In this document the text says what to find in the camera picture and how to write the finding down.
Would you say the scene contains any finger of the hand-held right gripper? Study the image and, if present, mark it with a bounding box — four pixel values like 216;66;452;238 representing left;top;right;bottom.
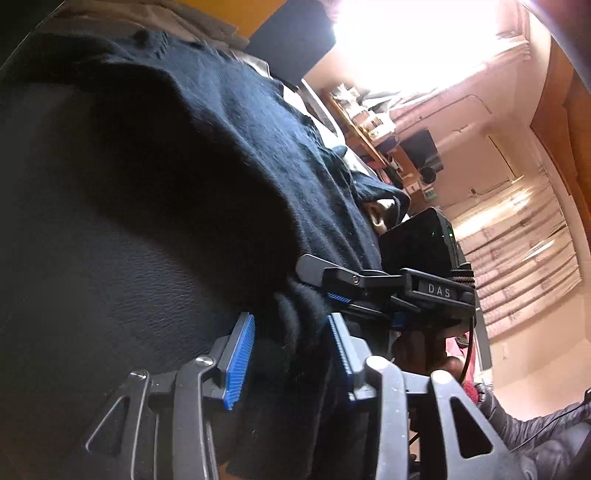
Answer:
346;298;409;330
295;254;407;304

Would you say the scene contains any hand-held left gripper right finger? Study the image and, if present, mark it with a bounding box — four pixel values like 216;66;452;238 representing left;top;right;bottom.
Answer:
327;314;527;480

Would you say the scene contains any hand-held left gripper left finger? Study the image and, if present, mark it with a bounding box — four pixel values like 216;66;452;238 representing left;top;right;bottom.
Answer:
84;313;256;480

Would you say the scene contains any black knit sweater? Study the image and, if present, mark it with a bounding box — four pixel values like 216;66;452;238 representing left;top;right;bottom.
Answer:
0;28;411;476

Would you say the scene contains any person's right hand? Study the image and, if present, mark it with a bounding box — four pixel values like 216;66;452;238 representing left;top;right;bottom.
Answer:
394;330;467;386

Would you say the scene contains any black flat screen television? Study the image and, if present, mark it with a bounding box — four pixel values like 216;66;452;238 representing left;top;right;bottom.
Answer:
401;130;439;169

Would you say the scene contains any pale striped curtain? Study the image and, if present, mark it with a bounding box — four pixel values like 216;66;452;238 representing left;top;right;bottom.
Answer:
455;182;580;340

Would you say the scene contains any wooden desk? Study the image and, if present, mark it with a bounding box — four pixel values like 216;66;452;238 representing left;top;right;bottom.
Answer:
325;85;393;171

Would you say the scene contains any bright window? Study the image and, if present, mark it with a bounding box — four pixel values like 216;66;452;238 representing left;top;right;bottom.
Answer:
332;0;527;93

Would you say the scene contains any black cable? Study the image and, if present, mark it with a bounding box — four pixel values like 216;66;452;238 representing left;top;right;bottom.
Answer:
457;295;477;384

